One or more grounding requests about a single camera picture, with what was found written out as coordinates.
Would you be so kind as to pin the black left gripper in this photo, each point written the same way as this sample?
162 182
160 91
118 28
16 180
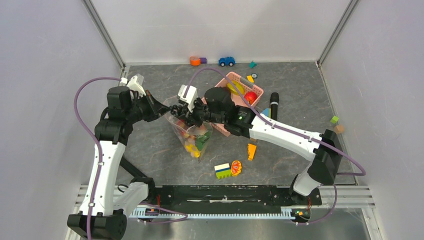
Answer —
155 107

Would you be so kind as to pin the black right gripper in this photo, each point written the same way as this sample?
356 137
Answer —
191 116

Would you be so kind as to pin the yellow star fruit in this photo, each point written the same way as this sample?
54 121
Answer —
235 88

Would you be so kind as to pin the small red apple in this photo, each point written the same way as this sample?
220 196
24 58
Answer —
251 97

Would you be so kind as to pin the green white bok choy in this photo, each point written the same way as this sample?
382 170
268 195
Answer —
202 139

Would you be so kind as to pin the clear zip top bag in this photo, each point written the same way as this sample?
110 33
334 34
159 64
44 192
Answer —
204 127

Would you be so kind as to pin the red lychee bunch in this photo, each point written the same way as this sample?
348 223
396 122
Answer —
187 131

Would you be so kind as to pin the black grape bunch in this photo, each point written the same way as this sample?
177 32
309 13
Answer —
181 112

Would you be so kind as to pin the yellow lemon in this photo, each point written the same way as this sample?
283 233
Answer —
192 149

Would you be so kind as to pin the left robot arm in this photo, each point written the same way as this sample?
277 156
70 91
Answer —
101 216

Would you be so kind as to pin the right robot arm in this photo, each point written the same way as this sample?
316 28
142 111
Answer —
322 150

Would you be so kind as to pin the pink plastic basket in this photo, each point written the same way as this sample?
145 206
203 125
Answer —
248 86

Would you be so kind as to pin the yellow rectangular block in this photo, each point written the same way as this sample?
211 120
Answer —
250 79

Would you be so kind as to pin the blue toy car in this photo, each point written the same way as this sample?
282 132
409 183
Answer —
227 61

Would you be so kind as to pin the red blue yellow brick block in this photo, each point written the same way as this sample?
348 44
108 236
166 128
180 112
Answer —
267 112

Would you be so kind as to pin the teal wedge block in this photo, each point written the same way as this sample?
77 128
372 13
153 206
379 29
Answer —
252 64

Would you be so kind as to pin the orange yellow toy piece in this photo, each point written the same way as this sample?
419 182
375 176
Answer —
251 150

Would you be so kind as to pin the black microphone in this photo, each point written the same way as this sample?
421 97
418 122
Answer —
273 105

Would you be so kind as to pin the orange round patterned toy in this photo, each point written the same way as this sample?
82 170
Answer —
236 168

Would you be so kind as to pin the white blue green brick stack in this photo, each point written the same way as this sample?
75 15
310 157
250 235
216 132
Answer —
223 171

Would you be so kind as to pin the green cube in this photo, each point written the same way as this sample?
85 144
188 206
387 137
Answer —
334 119

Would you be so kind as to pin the tan wooden cube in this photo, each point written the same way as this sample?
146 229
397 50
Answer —
339 129

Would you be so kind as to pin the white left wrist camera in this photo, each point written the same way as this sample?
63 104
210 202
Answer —
134 83

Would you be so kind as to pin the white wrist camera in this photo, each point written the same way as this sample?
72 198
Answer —
187 96
134 83

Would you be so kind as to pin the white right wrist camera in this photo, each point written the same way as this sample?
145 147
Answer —
187 96

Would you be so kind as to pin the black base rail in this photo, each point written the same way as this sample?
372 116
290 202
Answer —
229 199

